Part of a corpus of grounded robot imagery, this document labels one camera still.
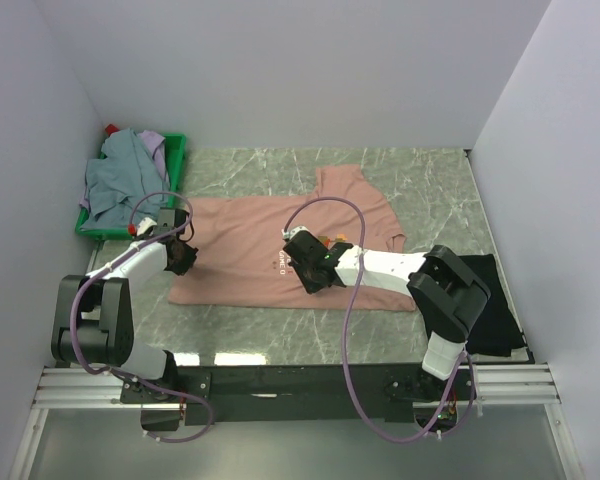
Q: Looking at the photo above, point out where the pink printed t-shirt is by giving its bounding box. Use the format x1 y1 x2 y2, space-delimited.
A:
167 165 416 313

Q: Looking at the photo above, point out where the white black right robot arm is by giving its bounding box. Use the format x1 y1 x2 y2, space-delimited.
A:
282 226 491 399

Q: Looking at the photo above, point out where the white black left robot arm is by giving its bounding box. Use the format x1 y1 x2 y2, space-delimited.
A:
51 208 198 402

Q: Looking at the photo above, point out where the grey-blue t-shirt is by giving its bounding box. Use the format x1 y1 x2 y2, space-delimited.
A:
80 129 170 231

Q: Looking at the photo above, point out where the green plastic bin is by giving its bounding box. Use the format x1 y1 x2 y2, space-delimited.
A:
75 133 186 240

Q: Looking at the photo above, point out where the black base beam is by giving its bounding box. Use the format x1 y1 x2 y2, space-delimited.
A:
120 363 475 431

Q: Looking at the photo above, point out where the red garment in bin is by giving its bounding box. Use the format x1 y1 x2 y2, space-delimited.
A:
105 124 119 136

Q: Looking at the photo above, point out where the black folded t-shirt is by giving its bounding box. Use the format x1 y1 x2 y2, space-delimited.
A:
459 254 525 357

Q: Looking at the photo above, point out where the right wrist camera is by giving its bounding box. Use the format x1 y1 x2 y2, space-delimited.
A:
282 226 307 242

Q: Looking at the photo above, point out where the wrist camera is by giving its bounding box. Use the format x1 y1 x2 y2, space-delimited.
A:
127 217 157 238
282 226 307 242

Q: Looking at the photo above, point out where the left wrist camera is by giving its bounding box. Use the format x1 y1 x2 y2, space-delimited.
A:
127 217 157 238

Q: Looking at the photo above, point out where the aluminium frame rail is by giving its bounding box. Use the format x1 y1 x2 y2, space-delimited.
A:
32 362 561 410

